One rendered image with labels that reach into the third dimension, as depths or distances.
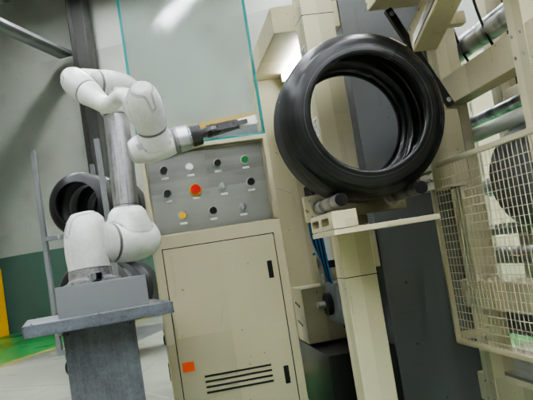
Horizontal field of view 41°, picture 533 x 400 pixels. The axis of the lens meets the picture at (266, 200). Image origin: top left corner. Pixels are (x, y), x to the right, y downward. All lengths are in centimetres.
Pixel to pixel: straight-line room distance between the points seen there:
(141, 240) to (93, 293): 32
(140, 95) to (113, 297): 75
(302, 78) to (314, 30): 49
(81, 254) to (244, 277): 73
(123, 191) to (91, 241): 27
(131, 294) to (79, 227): 31
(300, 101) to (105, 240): 89
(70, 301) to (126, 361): 29
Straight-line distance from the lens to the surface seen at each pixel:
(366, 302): 279
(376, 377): 283
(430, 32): 280
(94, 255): 268
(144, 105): 231
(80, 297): 262
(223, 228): 304
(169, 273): 302
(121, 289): 262
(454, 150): 287
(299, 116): 240
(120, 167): 286
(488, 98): 614
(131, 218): 280
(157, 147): 240
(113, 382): 265
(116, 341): 264
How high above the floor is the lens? 77
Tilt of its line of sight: 4 degrees up
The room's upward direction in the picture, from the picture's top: 9 degrees counter-clockwise
